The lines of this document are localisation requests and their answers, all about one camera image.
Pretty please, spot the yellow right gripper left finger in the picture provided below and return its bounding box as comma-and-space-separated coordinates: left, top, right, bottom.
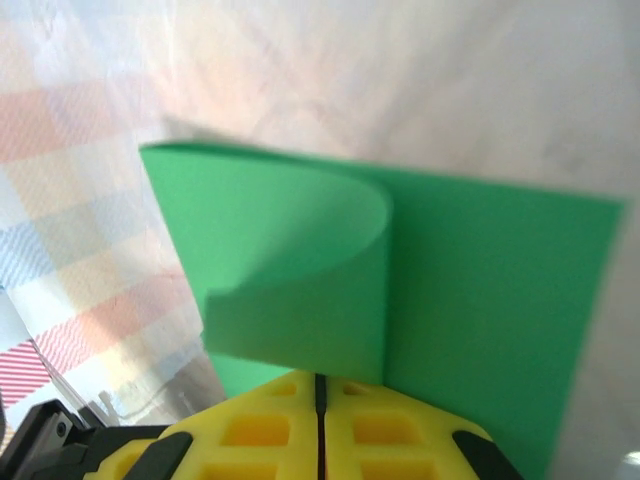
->
107, 372, 322, 480

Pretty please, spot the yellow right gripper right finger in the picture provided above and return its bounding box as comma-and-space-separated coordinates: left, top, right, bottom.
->
323, 378, 526, 480

